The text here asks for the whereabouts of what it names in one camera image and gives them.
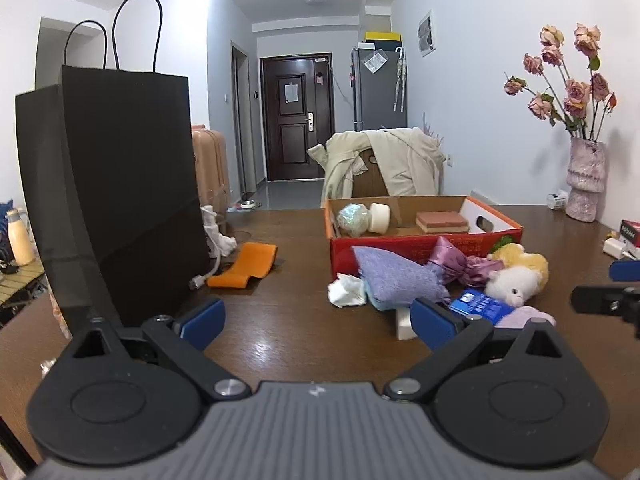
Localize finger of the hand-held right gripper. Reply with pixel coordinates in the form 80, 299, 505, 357
571, 284, 640, 338
609, 259, 640, 283

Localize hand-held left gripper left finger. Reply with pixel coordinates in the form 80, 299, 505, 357
59, 297, 252, 402

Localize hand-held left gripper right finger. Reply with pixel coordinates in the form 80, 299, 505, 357
383, 297, 568, 403

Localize blue tissue packet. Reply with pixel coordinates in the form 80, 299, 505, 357
447, 290, 511, 323

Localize purple fabric pouch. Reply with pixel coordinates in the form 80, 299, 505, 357
352, 246, 451, 308

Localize lavender soft cloth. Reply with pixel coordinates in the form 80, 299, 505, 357
495, 305, 557, 330

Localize red orange cardboard box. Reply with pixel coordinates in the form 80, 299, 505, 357
322, 195, 524, 281

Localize white tissue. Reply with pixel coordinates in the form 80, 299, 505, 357
327, 273, 368, 308

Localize red black box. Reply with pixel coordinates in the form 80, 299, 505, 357
619, 219, 640, 261

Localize light blue cloth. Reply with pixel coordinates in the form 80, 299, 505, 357
364, 280, 416, 312

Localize orange folded cloth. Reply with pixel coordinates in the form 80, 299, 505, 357
206, 241, 278, 289

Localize yellow plush toy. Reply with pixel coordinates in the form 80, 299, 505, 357
487, 237, 550, 291

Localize white plush toy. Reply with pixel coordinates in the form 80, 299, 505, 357
484, 265, 543, 307

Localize pink textured vase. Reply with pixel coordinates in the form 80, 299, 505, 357
565, 137, 607, 223

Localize brown flat box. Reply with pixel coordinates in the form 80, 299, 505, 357
416, 210, 470, 234

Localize white tape roll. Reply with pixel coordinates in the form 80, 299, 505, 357
368, 202, 392, 234

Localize iridescent ball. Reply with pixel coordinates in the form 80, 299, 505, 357
336, 203, 372, 237

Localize pink suitcase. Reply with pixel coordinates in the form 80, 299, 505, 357
191, 126, 232, 211

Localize brown wooden chair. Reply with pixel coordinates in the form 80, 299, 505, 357
352, 147, 392, 198

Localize black paper bag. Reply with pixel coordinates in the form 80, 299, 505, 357
15, 0, 213, 328

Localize beige jacket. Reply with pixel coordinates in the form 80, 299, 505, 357
306, 127, 446, 208

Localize dried pink roses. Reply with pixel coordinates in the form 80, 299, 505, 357
504, 23, 617, 141

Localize cream bottle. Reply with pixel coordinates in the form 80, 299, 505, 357
6, 208, 36, 266

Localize dark brown door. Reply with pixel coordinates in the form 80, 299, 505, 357
259, 53, 333, 182

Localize grey refrigerator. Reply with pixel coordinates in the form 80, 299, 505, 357
351, 46, 408, 133

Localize white folded umbrella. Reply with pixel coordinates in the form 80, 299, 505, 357
392, 46, 407, 113

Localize clear plastic bag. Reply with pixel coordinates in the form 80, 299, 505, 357
362, 50, 390, 73

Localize white charger cable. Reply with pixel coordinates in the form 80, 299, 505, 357
189, 255, 224, 289

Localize white charger with cable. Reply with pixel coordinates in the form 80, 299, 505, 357
201, 205, 237, 258

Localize purple wall decal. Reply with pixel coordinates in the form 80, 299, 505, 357
422, 112, 444, 142

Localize wall electrical panel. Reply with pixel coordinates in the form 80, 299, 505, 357
417, 9, 435, 58

